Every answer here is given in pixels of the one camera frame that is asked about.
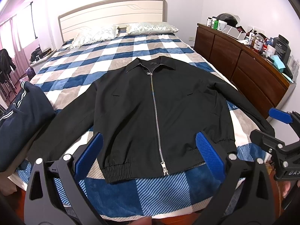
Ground black zip-up jacket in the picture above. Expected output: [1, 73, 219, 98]
[27, 56, 275, 183]

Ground dark clothes on rack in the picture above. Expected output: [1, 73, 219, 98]
[0, 49, 16, 84]

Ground person's right hand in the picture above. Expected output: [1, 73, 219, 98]
[280, 180, 300, 198]

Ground dark wooden dresser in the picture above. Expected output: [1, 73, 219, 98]
[194, 23, 296, 118]

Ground teal cloth on dresser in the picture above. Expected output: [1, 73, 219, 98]
[271, 55, 286, 73]

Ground black printer on dresser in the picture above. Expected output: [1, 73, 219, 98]
[273, 35, 291, 64]

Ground navy striped garment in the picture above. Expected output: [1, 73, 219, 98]
[1, 81, 55, 172]

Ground black helmet on dresser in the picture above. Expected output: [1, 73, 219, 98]
[217, 13, 241, 27]

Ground white box on dresser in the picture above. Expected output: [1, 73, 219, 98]
[217, 20, 227, 32]

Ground blue checkered bed blanket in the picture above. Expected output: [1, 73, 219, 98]
[16, 34, 274, 221]

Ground white bedside table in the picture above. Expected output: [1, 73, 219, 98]
[30, 49, 57, 74]

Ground pink window curtain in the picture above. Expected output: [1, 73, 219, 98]
[1, 18, 29, 80]

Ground white patterned left pillow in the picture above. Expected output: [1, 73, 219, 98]
[69, 25, 119, 49]

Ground silver patterned right pillow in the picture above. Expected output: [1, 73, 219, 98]
[126, 22, 179, 36]

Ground beige wooden headboard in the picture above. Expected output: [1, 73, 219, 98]
[58, 0, 167, 43]

